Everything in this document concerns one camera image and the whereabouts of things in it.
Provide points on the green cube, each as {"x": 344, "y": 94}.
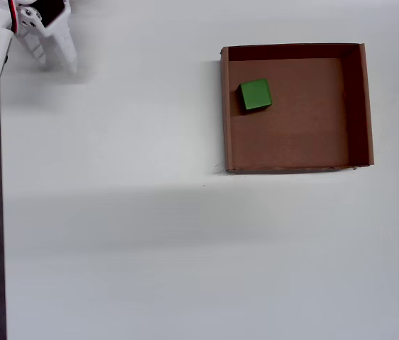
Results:
{"x": 256, "y": 93}

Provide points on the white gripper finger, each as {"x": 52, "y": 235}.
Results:
{"x": 65, "y": 49}
{"x": 35, "y": 44}

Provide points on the brown cardboard box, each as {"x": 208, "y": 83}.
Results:
{"x": 309, "y": 134}

